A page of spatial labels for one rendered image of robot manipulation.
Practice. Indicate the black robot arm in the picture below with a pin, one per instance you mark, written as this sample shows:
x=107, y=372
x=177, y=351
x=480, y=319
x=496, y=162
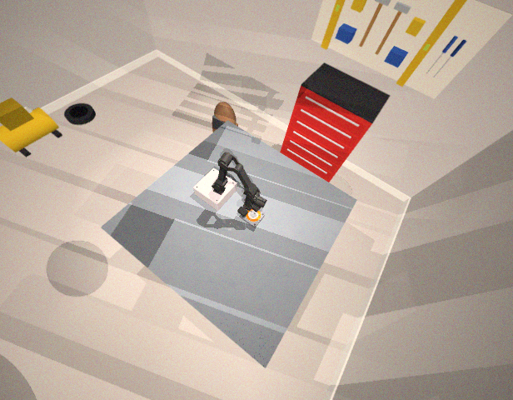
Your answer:
x=250, y=189

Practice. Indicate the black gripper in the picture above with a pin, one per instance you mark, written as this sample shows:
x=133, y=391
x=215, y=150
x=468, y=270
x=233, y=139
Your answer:
x=243, y=210

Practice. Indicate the orange round plate with tab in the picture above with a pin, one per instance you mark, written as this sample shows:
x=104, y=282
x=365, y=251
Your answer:
x=253, y=219

